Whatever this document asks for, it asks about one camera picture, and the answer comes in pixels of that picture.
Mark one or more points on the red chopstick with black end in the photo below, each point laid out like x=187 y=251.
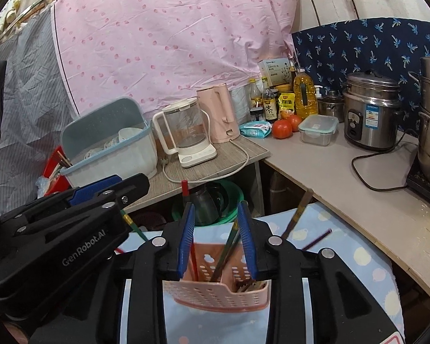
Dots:
x=185 y=190

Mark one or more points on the small steel pot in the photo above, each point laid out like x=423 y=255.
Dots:
x=331 y=107

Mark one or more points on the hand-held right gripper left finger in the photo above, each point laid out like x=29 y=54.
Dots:
x=186 y=238

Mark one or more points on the red tomato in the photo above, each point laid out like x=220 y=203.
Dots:
x=295 y=121
x=281 y=129

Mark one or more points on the dark blue printed cloth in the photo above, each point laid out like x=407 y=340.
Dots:
x=362 y=46

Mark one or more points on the dark soy sauce bottle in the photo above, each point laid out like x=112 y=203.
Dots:
x=270 y=109

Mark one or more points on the yellow seasoning packet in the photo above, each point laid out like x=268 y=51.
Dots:
x=286 y=102

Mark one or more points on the white bowl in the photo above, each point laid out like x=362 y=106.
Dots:
x=130 y=135

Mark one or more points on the pink perforated utensil basket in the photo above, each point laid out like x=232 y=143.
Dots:
x=215 y=294

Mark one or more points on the pink electric kettle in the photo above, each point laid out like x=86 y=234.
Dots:
x=216 y=111

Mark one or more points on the yellow cooking oil bottle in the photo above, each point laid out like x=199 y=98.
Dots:
x=304 y=95

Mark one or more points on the wet wipes pack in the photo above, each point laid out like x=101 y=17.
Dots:
x=254 y=129

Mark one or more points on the white pump bottle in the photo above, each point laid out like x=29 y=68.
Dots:
x=319 y=91

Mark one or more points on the grey patterned cloth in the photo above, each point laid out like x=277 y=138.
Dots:
x=28 y=96

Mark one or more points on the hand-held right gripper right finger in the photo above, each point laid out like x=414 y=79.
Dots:
x=246 y=240

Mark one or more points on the blue plastic dish bin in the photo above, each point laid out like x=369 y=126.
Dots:
x=104 y=114

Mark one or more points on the green plastic basin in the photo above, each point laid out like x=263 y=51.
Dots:
x=233 y=193

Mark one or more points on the blue planet print blanket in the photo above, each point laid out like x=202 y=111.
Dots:
x=344 y=261

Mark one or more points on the black induction cooker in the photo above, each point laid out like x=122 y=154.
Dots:
x=421 y=182

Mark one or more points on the white cardboard box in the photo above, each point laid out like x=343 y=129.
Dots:
x=272 y=71

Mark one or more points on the pink dotted cloth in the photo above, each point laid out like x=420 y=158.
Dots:
x=165 y=32

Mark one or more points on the steel rice cooker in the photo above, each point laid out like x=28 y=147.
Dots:
x=372 y=114

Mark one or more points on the clear food container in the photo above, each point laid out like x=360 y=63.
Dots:
x=317 y=130

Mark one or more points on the dark brown chopstick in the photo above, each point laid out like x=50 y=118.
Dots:
x=317 y=240

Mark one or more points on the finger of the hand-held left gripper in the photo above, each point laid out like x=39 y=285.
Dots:
x=93 y=188
x=50 y=213

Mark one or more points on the red plastic container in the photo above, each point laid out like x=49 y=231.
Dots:
x=52 y=165

